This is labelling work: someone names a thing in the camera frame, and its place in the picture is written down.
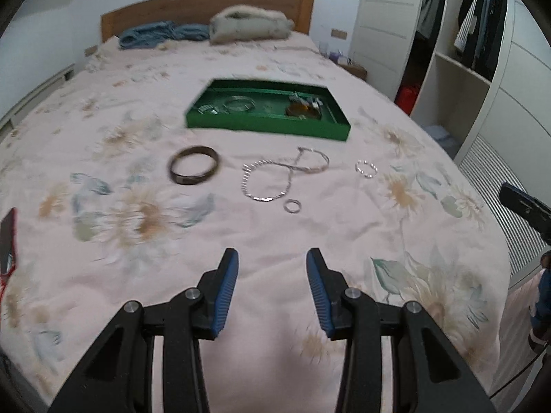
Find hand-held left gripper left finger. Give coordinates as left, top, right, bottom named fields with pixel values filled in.
left=47, top=247, right=240, bottom=413

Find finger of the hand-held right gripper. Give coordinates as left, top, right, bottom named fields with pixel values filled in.
left=499, top=183, right=551, bottom=235

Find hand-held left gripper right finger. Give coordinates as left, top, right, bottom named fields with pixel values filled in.
left=305, top=247, right=496, bottom=413

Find green shallow tray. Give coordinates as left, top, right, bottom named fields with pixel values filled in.
left=185, top=78, right=352, bottom=142

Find amber bangle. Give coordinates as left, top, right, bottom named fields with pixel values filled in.
left=286, top=102, right=321, bottom=119

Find brown and blue bead bracelet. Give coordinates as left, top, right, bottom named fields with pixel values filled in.
left=288, top=90, right=323, bottom=112

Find thin silver bangle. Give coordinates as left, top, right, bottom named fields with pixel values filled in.
left=222, top=96, right=254, bottom=113

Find floral pink bedspread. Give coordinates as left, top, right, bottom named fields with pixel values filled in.
left=0, top=32, right=511, bottom=413

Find folded grey-blue clothes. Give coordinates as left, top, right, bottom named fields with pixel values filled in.
left=424, top=124, right=459, bottom=160

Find dark brown bangle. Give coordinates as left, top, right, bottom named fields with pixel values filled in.
left=169, top=145, right=220, bottom=186

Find row of hanging clothes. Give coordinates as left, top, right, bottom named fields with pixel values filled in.
left=415, top=0, right=509, bottom=82

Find white wardrobe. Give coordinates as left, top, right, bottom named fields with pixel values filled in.
left=349, top=0, right=551, bottom=289

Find grey fluffy pillow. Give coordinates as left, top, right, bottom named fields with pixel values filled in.
left=209, top=5, right=295, bottom=44

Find blue blanket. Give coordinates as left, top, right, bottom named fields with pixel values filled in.
left=118, top=21, right=211, bottom=50

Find white low shelf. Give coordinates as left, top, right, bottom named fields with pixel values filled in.
left=0, top=64, right=76, bottom=130

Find wooden headboard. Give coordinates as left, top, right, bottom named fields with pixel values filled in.
left=100, top=0, right=315, bottom=44

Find pearl and silver necklace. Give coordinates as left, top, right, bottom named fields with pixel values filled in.
left=241, top=146, right=331, bottom=203

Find twisted silver bracelet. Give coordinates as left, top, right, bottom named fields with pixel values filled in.
left=355, top=159, right=380, bottom=180

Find thin black cable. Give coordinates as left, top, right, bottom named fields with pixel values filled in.
left=488, top=346, right=551, bottom=399

